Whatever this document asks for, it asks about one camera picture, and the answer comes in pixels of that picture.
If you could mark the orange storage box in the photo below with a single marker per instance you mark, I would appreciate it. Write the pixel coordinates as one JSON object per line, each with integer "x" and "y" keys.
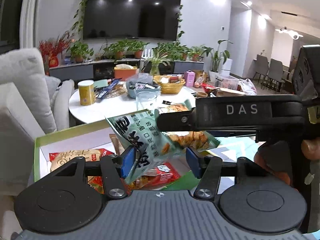
{"x": 124, "y": 71}

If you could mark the grey sofa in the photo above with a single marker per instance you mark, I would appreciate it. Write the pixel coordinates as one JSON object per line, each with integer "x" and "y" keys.
{"x": 32, "y": 105}

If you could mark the wall mounted television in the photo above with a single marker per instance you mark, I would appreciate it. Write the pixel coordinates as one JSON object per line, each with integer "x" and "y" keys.
{"x": 151, "y": 19}

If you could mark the white curtain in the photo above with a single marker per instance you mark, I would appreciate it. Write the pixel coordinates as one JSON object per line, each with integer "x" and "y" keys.
{"x": 28, "y": 23}

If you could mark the grass plant in vase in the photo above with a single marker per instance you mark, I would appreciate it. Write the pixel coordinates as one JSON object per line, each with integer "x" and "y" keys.
{"x": 156, "y": 60}

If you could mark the clear plastic storage bin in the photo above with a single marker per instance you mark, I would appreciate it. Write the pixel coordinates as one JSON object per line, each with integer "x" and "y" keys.
{"x": 228, "y": 82}

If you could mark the clear drinking glass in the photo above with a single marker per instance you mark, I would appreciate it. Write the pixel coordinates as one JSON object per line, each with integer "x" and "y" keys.
{"x": 146, "y": 100}

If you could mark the grey tv cabinet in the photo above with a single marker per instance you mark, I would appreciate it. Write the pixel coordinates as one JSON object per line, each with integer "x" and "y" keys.
{"x": 104, "y": 69}

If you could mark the green cracker snack bag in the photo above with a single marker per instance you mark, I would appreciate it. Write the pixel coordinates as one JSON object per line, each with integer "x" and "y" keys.
{"x": 139, "y": 129}

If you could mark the potted green plant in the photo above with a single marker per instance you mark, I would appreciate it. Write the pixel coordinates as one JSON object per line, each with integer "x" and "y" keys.
{"x": 80, "y": 51}
{"x": 175, "y": 51}
{"x": 118, "y": 49}

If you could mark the yellow woven basket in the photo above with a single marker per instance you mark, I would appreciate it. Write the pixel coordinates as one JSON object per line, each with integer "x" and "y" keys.
{"x": 169, "y": 84}

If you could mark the grey dining chairs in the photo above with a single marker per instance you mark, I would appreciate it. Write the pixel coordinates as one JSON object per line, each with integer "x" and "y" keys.
{"x": 271, "y": 74}

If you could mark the white round coffee table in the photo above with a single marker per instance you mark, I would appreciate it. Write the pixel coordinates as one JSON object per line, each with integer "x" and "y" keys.
{"x": 120, "y": 105}

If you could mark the red flower arrangement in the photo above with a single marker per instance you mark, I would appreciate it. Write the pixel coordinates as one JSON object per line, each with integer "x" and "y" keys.
{"x": 51, "y": 48}

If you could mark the green cardboard box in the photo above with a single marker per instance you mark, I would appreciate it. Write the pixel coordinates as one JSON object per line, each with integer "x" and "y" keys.
{"x": 95, "y": 135}

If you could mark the teal plastic tray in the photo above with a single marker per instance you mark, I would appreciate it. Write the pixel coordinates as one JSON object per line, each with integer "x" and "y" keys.
{"x": 141, "y": 83}

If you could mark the potted green plant middle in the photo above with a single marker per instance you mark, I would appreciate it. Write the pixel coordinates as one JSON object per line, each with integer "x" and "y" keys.
{"x": 118, "y": 49}

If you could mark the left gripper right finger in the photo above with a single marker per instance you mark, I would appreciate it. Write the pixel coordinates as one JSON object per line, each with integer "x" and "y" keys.
{"x": 208, "y": 170}

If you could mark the tall leafy floor plant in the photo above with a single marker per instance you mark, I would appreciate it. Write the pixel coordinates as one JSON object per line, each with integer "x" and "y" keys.
{"x": 216, "y": 57}

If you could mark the person right hand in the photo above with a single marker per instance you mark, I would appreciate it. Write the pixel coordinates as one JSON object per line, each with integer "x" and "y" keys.
{"x": 310, "y": 149}

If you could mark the potted green plant right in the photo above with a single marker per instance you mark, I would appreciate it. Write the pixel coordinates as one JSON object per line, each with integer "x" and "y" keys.
{"x": 175, "y": 51}

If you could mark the pink box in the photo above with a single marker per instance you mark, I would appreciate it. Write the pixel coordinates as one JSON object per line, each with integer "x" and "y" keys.
{"x": 189, "y": 77}

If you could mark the potted green plant left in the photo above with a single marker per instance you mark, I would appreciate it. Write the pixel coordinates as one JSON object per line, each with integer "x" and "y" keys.
{"x": 80, "y": 51}

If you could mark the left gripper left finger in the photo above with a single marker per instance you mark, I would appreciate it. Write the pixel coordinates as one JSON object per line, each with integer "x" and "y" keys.
{"x": 114, "y": 170}

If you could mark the yellow tin can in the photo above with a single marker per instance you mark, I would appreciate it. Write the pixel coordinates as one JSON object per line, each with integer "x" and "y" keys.
{"x": 86, "y": 92}

